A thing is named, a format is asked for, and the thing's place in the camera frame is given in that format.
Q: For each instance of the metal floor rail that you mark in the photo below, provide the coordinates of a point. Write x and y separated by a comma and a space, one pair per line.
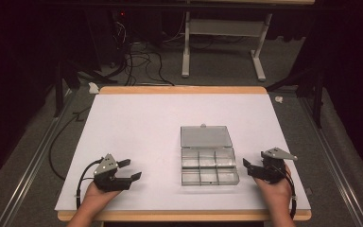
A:
34, 157
334, 160

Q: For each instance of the wooden table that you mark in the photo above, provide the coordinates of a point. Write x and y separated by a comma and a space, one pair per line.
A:
182, 90

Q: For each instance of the person's right hand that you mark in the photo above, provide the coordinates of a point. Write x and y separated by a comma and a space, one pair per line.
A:
277, 192

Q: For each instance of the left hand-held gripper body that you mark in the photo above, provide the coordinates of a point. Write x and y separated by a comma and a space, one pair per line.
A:
107, 168

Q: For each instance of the white paper scrap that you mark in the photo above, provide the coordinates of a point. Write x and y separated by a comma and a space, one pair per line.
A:
93, 88

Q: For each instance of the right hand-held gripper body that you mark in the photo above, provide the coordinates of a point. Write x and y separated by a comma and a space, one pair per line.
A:
272, 168

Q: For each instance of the small white floor scrap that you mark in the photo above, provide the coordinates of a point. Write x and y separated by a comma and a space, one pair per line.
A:
279, 99

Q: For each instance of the white metal desk frame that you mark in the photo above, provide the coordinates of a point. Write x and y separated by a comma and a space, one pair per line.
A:
225, 27

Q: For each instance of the dark computer tower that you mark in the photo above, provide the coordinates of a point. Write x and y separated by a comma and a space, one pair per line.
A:
119, 31

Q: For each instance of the clear plastic compartment box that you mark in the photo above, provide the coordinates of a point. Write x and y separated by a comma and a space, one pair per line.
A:
208, 157

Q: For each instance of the black metal stand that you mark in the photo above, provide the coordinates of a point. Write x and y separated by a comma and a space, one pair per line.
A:
317, 94
59, 91

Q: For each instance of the white table mat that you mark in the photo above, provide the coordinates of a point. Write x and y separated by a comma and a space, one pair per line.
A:
145, 135

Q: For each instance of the person's left hand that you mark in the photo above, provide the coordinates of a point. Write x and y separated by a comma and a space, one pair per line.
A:
99, 197

